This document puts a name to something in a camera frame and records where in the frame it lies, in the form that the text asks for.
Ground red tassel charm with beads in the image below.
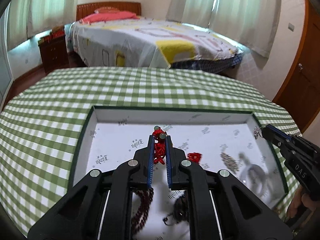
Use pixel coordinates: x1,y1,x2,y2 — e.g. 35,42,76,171
152,126,167,165

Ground green white jewelry box tray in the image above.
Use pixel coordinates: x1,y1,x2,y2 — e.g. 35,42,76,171
68,105,290,240

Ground person's right hand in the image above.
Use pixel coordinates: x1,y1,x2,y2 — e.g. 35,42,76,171
286,185,318,218

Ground brown wooden door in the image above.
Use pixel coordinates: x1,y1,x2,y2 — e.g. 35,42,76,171
273,0,319,132

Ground gold pearl flower brooch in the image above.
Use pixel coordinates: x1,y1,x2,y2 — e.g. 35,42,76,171
220,152,240,174

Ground white jade bangle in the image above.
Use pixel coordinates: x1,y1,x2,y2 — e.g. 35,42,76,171
239,164,273,204

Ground red knot gold charm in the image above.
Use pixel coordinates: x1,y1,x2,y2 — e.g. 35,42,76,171
187,152,202,164

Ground green checkered tablecloth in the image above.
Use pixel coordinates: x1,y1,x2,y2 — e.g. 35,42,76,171
1,67,300,236

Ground right white curtain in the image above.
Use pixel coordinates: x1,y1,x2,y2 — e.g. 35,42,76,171
166,0,281,58

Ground white curtain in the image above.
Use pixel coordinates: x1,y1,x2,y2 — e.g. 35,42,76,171
166,0,281,58
7,0,77,50

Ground bed with patterned sheet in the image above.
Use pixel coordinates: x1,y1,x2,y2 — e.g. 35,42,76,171
70,17,243,74

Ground dark wooden nightstand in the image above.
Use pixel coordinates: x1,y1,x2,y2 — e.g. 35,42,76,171
38,35,69,74

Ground red items on nightstand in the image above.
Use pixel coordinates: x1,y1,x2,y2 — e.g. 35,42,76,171
38,25,65,44

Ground pink pillow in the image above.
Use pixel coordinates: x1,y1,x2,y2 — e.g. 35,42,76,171
79,11,139,24

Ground orange patterned pillow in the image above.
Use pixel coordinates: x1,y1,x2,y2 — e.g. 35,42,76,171
94,7,120,14

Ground wooden headboard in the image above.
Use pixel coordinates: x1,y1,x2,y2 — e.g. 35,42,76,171
76,1,142,21

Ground left white curtain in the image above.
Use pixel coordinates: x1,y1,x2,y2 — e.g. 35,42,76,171
7,0,77,50

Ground black bead bracelet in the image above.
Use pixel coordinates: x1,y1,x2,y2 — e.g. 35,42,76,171
163,195,188,227

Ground dark red bead bracelet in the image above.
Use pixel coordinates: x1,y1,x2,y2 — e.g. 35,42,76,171
130,187,155,238

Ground wall light switch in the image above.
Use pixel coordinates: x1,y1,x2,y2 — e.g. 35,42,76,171
288,23,295,31

